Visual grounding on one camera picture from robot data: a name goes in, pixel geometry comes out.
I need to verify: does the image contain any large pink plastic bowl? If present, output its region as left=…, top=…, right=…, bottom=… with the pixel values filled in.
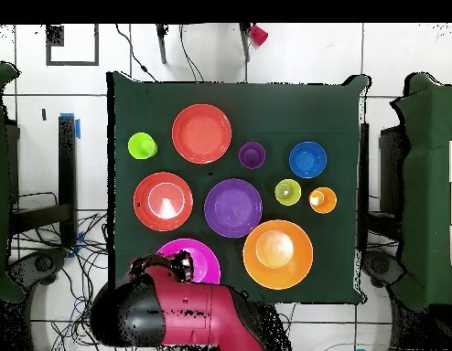
left=156, top=238, right=222, bottom=285

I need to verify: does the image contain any purple plastic bowl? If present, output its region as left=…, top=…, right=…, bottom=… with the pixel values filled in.
left=203, top=177, right=264, bottom=239

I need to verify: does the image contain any purple plastic cup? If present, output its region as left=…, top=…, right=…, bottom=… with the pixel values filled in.
left=238, top=141, right=266, bottom=170

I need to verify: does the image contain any red plastic bowl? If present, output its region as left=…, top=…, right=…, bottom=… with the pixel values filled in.
left=133, top=171, right=194, bottom=233
left=171, top=103, right=233, bottom=165

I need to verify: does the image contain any yellow plastic cup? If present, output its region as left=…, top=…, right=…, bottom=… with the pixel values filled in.
left=274, top=178, right=303, bottom=207

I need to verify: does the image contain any small blue plastic bowl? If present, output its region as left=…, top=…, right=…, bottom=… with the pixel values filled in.
left=288, top=141, right=328, bottom=180

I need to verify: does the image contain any large orange plastic bowl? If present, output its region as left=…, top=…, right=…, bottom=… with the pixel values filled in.
left=242, top=218, right=315, bottom=291

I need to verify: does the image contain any lime green plastic cup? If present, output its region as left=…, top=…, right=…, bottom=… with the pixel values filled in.
left=127, top=132, right=158, bottom=161

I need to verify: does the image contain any orange plastic cup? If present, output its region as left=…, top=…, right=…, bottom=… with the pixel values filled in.
left=308, top=186, right=338, bottom=215

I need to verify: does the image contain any dark green table cloth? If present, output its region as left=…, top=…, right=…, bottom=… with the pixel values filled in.
left=106, top=70, right=370, bottom=305

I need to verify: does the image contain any black metal stand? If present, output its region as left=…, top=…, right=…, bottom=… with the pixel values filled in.
left=358, top=122, right=371, bottom=213
left=7, top=115, right=78, bottom=247

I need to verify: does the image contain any black tripod leg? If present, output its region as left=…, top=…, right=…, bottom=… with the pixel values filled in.
left=156, top=23, right=169, bottom=65
left=239, top=23, right=252, bottom=63

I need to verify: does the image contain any red plastic cup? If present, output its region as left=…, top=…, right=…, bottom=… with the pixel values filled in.
left=250, top=24, right=270, bottom=48

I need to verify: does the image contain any blue tape strip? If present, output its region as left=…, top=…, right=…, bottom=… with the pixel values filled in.
left=59, top=112, right=81, bottom=140

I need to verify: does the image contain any thin black cable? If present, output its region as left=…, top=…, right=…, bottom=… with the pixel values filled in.
left=178, top=23, right=206, bottom=83

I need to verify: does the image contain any tangle of cables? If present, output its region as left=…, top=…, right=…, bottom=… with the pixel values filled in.
left=9, top=191, right=113, bottom=351

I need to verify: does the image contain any black cable with plug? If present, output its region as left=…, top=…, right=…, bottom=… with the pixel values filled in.
left=114, top=23, right=158, bottom=82

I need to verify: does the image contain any black square floor frame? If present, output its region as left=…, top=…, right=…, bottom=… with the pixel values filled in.
left=45, top=23, right=100, bottom=67

